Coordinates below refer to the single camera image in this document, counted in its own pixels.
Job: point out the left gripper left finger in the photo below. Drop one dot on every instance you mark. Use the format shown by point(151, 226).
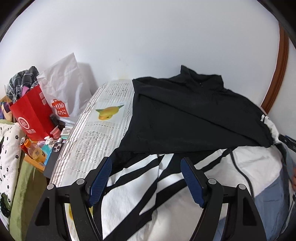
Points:
point(49, 221)

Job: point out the person's right hand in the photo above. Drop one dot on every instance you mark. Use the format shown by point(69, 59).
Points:
point(293, 179)

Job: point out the fruit print table cover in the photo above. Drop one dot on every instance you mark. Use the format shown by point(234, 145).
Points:
point(98, 131)

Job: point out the white plastic shopping bag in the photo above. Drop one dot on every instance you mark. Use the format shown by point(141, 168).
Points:
point(65, 89)

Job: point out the smartphone with camera lenses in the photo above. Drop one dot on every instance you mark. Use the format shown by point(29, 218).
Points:
point(57, 147)

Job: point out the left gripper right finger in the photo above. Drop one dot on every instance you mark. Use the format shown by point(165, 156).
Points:
point(242, 222)

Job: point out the black white blue jacket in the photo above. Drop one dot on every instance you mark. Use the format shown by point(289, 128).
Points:
point(222, 133)

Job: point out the red paper shopping bag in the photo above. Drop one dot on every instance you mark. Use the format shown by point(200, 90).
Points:
point(32, 113)

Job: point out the white flower pattern cushion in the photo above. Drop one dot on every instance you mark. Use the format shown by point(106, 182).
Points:
point(11, 135)

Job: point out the green blanket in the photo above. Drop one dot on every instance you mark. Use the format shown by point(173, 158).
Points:
point(21, 211)

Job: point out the plaid cloth in bag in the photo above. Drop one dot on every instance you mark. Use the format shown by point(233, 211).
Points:
point(16, 85)

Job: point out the brown wooden door frame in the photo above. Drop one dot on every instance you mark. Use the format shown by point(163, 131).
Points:
point(279, 72)

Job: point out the orange drink bottle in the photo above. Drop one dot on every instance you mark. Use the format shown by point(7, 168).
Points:
point(35, 152)

